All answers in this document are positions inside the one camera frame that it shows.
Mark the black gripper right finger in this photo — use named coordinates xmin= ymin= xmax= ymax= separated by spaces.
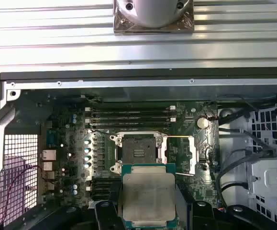
xmin=176 ymin=184 xmax=277 ymax=230

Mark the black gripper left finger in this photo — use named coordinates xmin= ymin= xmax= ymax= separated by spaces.
xmin=56 ymin=183 xmax=123 ymax=230

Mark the silver topped green CPU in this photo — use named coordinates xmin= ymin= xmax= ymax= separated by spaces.
xmin=121 ymin=163 xmax=177 ymax=228

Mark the metal socket cover frame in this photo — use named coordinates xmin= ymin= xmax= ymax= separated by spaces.
xmin=157 ymin=135 xmax=198 ymax=176

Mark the CPU socket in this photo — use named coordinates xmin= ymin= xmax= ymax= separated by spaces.
xmin=109 ymin=130 xmax=167 ymax=174

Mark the black RAM slot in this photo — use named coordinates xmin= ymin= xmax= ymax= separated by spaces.
xmin=90 ymin=106 xmax=171 ymax=111
xmin=90 ymin=117 xmax=171 ymax=122
xmin=90 ymin=110 xmax=171 ymax=115
xmin=90 ymin=121 xmax=171 ymax=127

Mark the green motherboard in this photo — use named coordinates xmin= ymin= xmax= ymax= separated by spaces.
xmin=39 ymin=95 xmax=219 ymax=209

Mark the perforated metal drive cage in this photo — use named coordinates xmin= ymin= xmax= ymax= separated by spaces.
xmin=247 ymin=103 xmax=277 ymax=228

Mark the silver network port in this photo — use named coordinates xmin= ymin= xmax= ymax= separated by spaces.
xmin=42 ymin=149 xmax=57 ymax=161

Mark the silver coin cell battery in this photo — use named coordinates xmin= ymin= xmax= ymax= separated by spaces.
xmin=197 ymin=116 xmax=209 ymax=129

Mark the blue serial port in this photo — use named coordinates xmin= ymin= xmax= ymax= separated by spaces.
xmin=46 ymin=130 xmax=57 ymax=148

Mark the grey metal PC case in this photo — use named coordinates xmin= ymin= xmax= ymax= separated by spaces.
xmin=0 ymin=67 xmax=277 ymax=230

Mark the black cable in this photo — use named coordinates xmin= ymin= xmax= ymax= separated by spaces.
xmin=218 ymin=126 xmax=275 ymax=156
xmin=221 ymin=182 xmax=251 ymax=209
xmin=217 ymin=148 xmax=273 ymax=207

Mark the thin purple wire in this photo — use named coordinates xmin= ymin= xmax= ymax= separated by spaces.
xmin=3 ymin=165 xmax=40 ymax=225

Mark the square brown base plate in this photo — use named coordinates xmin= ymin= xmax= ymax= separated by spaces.
xmin=113 ymin=0 xmax=195 ymax=34

